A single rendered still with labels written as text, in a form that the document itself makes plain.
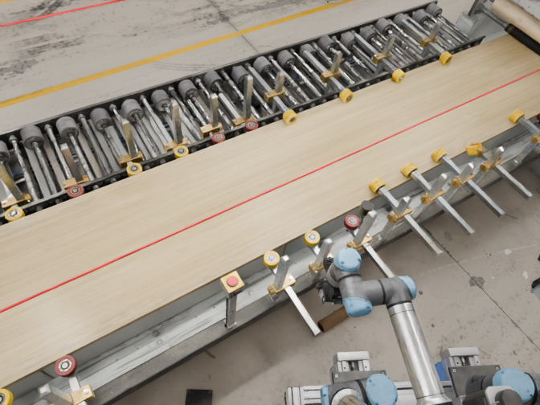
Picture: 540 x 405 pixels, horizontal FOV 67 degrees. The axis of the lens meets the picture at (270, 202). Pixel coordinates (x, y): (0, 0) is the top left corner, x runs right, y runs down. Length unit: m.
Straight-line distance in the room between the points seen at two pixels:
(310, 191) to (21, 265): 1.48
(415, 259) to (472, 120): 1.10
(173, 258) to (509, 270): 2.62
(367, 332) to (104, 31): 3.93
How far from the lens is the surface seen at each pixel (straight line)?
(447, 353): 2.06
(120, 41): 4.84
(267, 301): 2.19
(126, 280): 2.05
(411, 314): 1.27
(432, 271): 3.39
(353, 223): 2.25
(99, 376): 2.24
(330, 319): 2.88
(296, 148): 2.49
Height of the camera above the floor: 2.74
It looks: 56 degrees down
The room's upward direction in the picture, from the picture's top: 10 degrees clockwise
